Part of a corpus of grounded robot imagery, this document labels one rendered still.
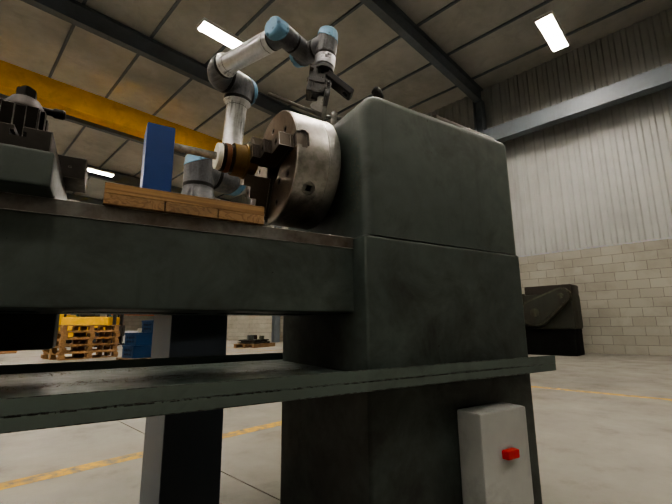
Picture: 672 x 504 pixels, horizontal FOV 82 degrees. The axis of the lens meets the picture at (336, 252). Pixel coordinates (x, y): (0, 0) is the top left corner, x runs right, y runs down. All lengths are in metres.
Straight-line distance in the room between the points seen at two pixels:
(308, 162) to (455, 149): 0.48
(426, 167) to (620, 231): 9.95
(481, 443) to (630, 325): 9.73
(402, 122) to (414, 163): 0.12
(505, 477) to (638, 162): 10.45
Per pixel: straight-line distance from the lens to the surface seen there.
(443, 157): 1.20
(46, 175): 0.77
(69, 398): 0.66
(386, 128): 1.08
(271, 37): 1.54
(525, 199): 11.66
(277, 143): 1.00
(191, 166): 1.62
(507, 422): 1.14
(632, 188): 11.10
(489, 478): 1.11
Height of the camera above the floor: 0.65
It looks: 11 degrees up
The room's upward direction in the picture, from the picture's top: straight up
